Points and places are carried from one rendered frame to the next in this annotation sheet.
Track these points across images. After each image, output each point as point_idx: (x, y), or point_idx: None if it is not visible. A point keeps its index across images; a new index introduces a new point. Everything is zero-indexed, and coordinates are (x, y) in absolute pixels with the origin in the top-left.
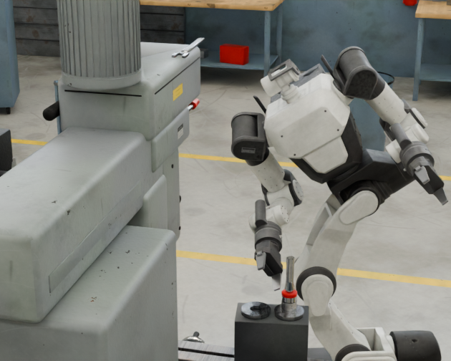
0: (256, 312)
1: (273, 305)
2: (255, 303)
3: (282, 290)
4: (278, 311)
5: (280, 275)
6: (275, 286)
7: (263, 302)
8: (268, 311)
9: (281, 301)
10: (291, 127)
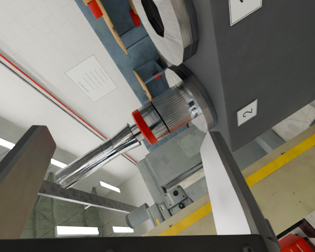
0: (144, 15)
1: (211, 79)
2: (167, 14)
3: (135, 121)
4: (172, 77)
5: (216, 229)
6: (208, 153)
7: (182, 50)
8: (160, 51)
9: (152, 100)
10: None
